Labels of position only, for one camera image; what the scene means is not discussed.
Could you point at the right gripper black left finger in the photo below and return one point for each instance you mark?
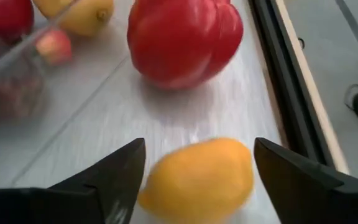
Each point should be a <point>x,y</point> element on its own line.
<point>104,193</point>

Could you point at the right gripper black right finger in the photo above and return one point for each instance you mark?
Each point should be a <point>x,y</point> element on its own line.
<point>306,193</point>

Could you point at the orange-yellow lemon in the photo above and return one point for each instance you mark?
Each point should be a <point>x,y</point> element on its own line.
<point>197,183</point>

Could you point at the red bell pepper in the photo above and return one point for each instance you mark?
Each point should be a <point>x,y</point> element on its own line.
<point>179,40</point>

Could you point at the clear plastic basket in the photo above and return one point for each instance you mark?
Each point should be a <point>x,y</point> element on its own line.
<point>26,146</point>

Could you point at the small pink-red apple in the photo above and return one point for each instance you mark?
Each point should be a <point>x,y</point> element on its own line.
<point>54,46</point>

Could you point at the yellow lemon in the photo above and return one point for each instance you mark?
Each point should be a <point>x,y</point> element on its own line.
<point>82,18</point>

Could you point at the red apple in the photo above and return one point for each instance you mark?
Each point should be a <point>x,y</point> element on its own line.
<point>5,15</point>

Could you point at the black table edge rail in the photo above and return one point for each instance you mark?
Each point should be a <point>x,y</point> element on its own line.
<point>278,62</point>

